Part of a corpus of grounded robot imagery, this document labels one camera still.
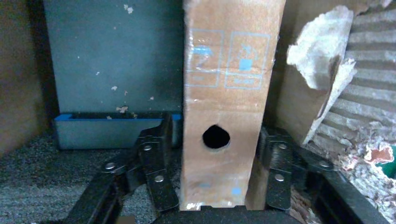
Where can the flat black foam sheet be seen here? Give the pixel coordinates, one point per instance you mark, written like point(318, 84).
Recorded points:
point(114, 61)

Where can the rough black foam block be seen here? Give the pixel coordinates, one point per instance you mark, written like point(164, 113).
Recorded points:
point(102, 133)

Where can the large open cardboard carton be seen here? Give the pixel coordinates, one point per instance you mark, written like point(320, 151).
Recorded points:
point(371, 92)

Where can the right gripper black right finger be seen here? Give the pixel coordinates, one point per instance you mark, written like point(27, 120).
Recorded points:
point(278, 173)

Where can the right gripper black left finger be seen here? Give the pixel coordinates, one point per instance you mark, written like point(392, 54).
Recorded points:
point(157, 173)

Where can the small narrow cardboard box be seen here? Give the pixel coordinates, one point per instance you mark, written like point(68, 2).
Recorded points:
point(226, 102)

